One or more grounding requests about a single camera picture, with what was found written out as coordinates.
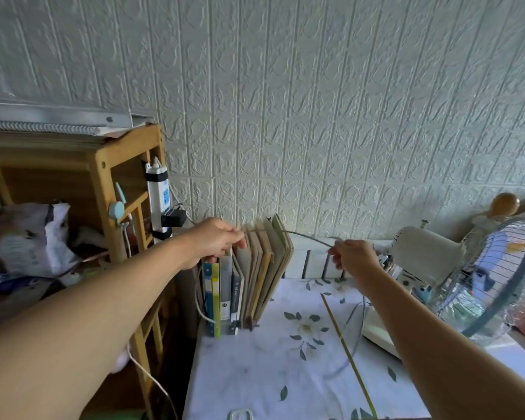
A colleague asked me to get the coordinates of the blue book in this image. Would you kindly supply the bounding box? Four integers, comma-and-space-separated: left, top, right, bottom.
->
202, 261, 214, 338

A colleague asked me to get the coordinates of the black charger plug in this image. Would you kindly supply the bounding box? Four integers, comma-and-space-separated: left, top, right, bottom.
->
160, 206, 188, 229

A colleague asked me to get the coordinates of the white blue table fan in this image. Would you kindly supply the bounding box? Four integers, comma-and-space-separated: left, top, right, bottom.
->
360, 217, 525, 360

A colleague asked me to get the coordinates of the person's right forearm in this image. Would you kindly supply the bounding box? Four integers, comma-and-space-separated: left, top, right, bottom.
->
353, 267, 525, 420

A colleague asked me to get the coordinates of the white printed plastic bag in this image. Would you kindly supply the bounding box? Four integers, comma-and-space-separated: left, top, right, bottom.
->
0, 202, 81, 279

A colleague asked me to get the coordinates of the person's left forearm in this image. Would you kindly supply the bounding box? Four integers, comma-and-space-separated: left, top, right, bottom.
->
0, 233, 190, 420

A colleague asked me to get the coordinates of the white slatted rail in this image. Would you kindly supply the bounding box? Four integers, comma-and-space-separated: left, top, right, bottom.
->
283, 237, 396, 281

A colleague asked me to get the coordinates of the spiral bound notebook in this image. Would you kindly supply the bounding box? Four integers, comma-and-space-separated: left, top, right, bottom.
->
0, 119, 134, 139

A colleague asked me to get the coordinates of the person's right hand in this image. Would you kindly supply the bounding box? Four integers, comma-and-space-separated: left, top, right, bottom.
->
327, 239, 384, 286

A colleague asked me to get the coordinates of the floral cloth covered table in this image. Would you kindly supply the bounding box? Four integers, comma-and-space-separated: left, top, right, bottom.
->
183, 277, 525, 420

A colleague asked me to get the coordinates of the white charging cable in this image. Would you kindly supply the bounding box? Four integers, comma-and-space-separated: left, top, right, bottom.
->
120, 220, 179, 420

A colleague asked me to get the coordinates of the light blue round hook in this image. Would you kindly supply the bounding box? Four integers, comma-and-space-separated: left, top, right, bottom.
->
108, 182, 128, 225

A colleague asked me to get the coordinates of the green book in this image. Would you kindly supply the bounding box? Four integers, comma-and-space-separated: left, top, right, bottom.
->
211, 262, 222, 339

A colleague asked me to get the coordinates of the grey fan power cord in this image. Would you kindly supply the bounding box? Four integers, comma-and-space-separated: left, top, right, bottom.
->
240, 227, 369, 379

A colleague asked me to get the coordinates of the dark book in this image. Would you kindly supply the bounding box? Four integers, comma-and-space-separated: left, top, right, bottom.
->
230, 252, 246, 330

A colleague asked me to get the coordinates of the wooden shelf unit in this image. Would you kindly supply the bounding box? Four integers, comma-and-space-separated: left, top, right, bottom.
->
0, 124, 178, 420

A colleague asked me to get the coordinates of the wooden frame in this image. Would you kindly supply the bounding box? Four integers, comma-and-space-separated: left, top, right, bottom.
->
471, 192, 522, 235

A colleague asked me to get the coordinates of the grey book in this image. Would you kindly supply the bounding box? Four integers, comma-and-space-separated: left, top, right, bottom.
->
219, 251, 233, 336

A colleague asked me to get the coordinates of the person's left hand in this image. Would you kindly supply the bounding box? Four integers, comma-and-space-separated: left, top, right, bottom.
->
178, 217, 248, 272

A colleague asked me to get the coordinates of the white power strip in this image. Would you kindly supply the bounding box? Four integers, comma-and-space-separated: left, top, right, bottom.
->
145, 156, 174, 242

